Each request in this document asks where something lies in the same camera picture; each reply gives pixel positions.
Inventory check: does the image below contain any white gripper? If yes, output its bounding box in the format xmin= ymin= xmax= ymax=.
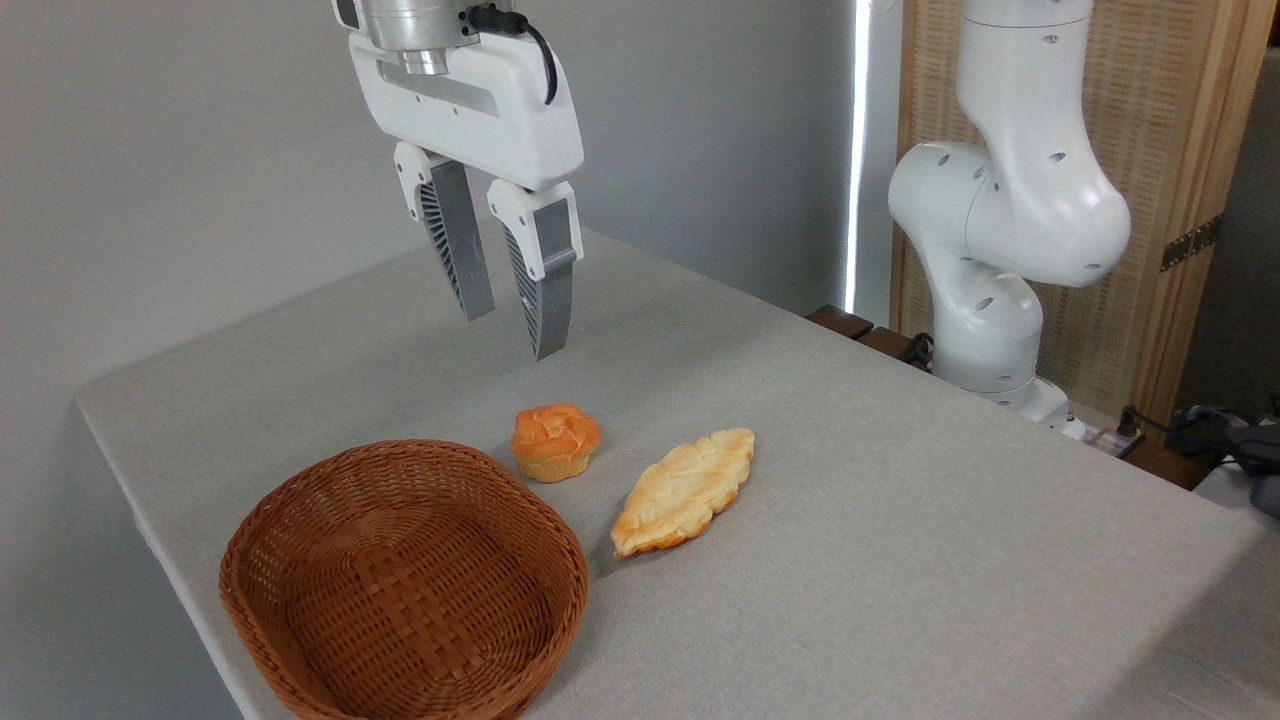
xmin=347 ymin=30 xmax=585 ymax=362

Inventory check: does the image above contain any round orange bread roll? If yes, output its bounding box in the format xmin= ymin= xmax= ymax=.
xmin=510 ymin=403 xmax=603 ymax=484

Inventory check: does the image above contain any long braided bread loaf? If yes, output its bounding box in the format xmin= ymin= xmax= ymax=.
xmin=610 ymin=427 xmax=757 ymax=559

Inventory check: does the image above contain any brown woven wicker basket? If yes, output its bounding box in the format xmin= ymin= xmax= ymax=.
xmin=218 ymin=438 xmax=590 ymax=720

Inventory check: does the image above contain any dark brown wooden block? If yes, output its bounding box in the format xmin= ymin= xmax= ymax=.
xmin=806 ymin=304 xmax=875 ymax=342
xmin=858 ymin=326 xmax=926 ymax=367

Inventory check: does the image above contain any grey tablecloth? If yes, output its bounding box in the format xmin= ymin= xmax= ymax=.
xmin=75 ymin=225 xmax=1280 ymax=720

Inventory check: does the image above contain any white power strip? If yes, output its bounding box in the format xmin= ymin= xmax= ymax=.
xmin=1062 ymin=415 xmax=1147 ymax=461

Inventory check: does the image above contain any wooden rattan folding screen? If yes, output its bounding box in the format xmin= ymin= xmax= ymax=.
xmin=890 ymin=0 xmax=1280 ymax=429

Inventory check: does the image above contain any metal screen hinge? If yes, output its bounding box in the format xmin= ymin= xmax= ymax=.
xmin=1160 ymin=215 xmax=1223 ymax=273

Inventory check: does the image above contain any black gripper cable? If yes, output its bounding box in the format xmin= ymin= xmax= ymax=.
xmin=468 ymin=5 xmax=560 ymax=107

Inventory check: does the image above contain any black cable bundle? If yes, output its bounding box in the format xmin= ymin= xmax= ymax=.
xmin=1140 ymin=403 xmax=1256 ymax=471

